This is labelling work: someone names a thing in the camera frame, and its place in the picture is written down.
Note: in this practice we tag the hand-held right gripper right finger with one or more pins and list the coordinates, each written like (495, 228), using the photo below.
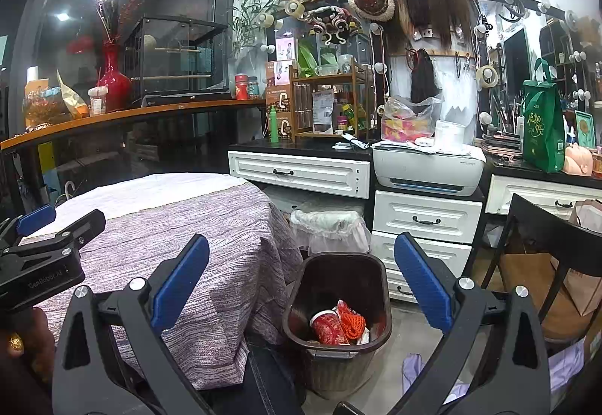
(423, 283)

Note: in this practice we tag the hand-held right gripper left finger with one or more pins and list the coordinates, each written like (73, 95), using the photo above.
(181, 283)

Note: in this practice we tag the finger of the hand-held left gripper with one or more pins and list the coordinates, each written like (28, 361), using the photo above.
(75, 231)
(37, 217)

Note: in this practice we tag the foam mesh fruit net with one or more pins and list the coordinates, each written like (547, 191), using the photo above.
(350, 321)

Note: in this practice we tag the brown plastic waste bin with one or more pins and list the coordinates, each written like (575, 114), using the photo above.
(338, 278)

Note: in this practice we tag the red white wrapper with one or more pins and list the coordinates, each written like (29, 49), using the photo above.
(329, 328)

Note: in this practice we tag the person's left hand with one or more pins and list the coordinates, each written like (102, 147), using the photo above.
(33, 330)

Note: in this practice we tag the white three-drawer cabinet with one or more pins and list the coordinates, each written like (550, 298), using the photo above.
(428, 217)

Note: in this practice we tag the white cloth with yellow trim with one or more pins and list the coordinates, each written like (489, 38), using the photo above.
(141, 194)

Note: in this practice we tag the person's purple floral clothing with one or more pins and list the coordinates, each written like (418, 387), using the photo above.
(418, 372)

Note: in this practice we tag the brown paper bag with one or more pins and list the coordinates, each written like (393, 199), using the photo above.
(526, 283)

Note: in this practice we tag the white lace covered bin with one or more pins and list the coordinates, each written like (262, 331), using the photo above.
(329, 231)

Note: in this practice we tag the golden glass bowl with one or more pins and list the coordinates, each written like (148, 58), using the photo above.
(47, 107)

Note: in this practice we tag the white printer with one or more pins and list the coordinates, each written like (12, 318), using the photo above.
(428, 170)

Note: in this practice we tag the gold snack bag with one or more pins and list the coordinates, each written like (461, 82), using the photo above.
(73, 97)

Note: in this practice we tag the wooden counter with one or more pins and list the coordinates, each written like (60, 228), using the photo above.
(141, 114)

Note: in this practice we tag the black chair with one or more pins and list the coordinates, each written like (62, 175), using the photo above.
(541, 212)

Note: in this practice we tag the white desk drawer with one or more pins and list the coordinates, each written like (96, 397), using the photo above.
(531, 196)
(301, 173)

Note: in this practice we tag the white oval case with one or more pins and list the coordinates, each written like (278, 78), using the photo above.
(423, 142)

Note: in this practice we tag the stack of papers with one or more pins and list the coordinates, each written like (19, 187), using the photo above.
(395, 144)

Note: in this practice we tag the red vase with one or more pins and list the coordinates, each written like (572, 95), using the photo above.
(114, 86)

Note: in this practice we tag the white hair clipper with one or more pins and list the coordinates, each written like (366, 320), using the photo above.
(356, 141)

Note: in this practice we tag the stack of makeup palettes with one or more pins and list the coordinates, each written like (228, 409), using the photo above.
(501, 142)

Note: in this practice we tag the clear bag of pink packets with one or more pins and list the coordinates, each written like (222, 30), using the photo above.
(407, 121)

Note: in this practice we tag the white paper bag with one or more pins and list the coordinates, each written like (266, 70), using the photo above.
(588, 215)

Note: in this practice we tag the green bottle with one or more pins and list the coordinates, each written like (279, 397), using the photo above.
(274, 126)

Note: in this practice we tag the brown printed box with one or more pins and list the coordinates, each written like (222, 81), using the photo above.
(282, 100)
(287, 130)

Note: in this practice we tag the green tote bag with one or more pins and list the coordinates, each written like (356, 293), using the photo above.
(543, 128)

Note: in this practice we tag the pink doll head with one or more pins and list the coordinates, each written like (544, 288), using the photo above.
(578, 160)

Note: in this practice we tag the glass display case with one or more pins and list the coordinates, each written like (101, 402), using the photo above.
(178, 62)

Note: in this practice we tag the brown pouch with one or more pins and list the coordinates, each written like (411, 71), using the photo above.
(323, 111)

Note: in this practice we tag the red tin can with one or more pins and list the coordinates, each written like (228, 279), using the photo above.
(241, 88)

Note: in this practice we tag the black hanging wig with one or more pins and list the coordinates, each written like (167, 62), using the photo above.
(423, 76)

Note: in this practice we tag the teal glass jar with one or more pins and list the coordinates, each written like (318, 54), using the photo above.
(254, 88)

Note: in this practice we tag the dried red flower branches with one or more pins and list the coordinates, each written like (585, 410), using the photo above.
(113, 15)

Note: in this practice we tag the wooden shelf rack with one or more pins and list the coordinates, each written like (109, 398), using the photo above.
(329, 78)

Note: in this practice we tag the clear glass jar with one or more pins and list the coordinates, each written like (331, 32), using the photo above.
(345, 63)

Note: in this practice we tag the clear glass bowl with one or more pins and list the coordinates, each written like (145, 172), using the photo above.
(325, 70)

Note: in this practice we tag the vanity mirror with bulbs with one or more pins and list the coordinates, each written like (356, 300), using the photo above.
(515, 62)
(364, 48)

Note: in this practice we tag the pink photo box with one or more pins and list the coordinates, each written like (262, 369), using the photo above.
(285, 48)

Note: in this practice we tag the ornate dark headdress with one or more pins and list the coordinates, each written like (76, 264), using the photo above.
(331, 24)

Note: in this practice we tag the row of hanging hair extensions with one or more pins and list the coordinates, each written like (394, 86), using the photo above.
(423, 1)

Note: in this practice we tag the red round hat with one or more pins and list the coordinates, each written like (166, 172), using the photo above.
(371, 1)

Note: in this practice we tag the green leafy branches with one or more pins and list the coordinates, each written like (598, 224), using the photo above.
(254, 6)

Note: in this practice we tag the teal picture frame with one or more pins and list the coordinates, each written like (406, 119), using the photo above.
(585, 128)

